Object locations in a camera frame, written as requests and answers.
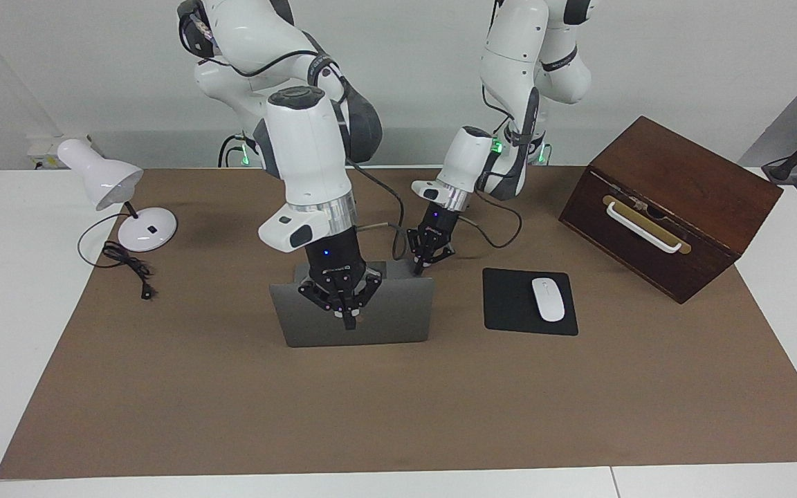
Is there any brown table mat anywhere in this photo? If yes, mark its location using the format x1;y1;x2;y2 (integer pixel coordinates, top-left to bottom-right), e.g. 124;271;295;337
0;165;797;481

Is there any grey aluminium laptop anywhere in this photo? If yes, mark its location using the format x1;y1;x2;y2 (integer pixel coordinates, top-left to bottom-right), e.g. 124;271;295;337
269;259;435;349

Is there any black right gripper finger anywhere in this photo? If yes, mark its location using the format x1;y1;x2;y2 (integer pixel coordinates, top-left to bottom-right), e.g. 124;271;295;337
300;278;351;329
350;271;383;329

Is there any black mouse pad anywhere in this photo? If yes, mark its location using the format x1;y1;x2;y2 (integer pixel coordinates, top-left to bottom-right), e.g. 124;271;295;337
482;268;579;337

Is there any white desk lamp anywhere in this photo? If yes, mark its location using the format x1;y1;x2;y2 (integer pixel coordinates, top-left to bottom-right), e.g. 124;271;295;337
57;138;178;253

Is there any dark brown wooden box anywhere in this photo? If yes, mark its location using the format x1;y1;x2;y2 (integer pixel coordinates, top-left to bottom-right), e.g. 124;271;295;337
558;116;784;305

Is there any white box handle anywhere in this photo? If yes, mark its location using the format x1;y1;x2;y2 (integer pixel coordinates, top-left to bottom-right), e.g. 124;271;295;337
606;202;683;254

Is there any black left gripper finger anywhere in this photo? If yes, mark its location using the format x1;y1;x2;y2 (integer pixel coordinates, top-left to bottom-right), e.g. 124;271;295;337
409;232;430;276
425;242;456;274

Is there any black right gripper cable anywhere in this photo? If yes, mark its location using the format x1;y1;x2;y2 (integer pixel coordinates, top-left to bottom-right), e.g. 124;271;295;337
191;14;410;260

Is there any black arm base cable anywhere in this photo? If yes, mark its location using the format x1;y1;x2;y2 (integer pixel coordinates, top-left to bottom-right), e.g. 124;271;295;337
217;135;247;168

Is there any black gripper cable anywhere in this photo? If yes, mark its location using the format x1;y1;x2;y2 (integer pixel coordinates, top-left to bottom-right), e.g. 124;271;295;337
191;14;410;260
457;83;524;250

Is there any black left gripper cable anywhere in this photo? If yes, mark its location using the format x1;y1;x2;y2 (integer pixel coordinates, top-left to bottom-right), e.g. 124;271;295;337
457;83;524;250

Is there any white computer mouse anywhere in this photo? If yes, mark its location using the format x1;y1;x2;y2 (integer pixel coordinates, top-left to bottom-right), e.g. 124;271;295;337
531;277;566;323

